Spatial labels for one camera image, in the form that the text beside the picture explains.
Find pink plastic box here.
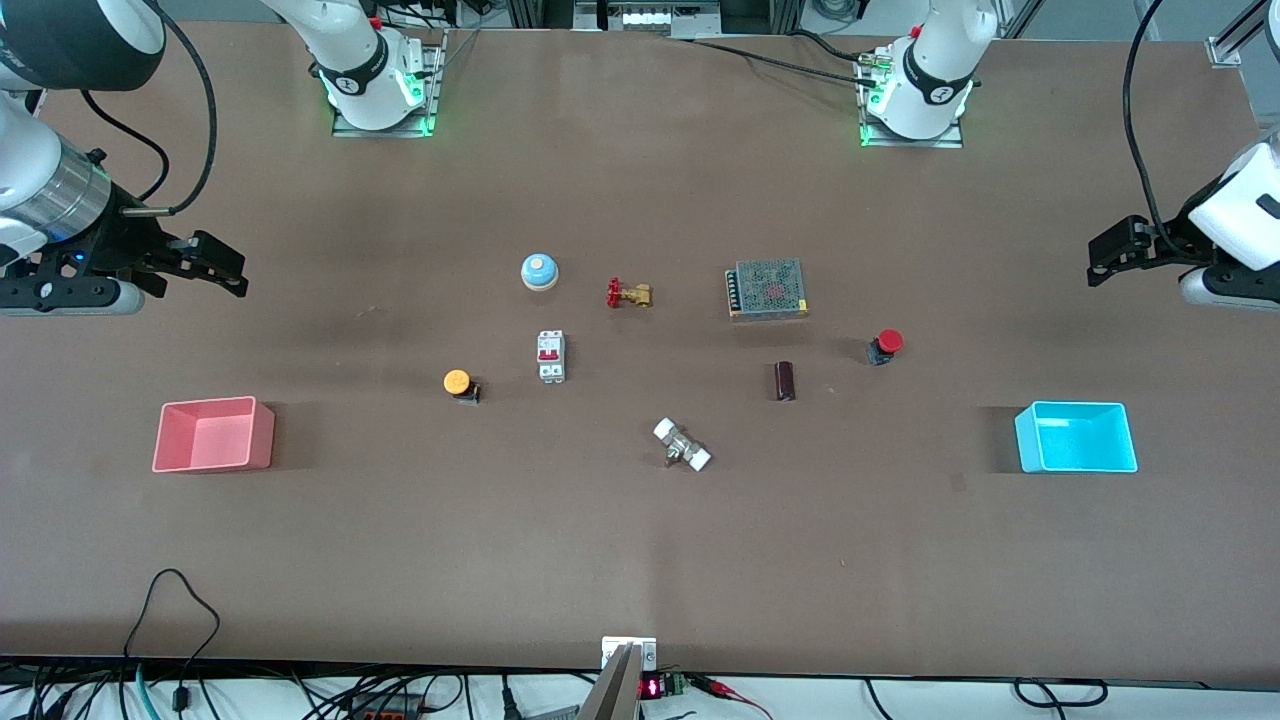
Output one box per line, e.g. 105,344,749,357
152,396,276,474

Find cyan plastic box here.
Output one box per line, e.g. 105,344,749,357
1014,401,1139,474

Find metal mesh power supply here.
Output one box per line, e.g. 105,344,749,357
726,258,809,322

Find silver valve white caps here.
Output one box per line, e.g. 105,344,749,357
653,417,713,473

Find red alligator clip lead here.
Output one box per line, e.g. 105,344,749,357
698,677,773,720

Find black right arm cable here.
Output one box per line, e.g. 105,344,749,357
80,0,219,218

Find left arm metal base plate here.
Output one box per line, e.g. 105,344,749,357
858,50,966,150

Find aluminium profile post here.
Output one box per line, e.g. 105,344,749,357
1205,0,1273,69

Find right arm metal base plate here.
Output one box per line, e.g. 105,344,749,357
331,28,447,139

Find thin black looped cable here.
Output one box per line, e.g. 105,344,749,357
122,569,222,696

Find long black table cable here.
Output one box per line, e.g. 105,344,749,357
663,36,886,89

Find black coiled cable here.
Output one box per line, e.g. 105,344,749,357
1014,679,1110,708

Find silver aluminium frame equipment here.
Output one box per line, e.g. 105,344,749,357
574,0,723,37

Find grey metal bracket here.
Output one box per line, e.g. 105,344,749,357
577,636,659,720

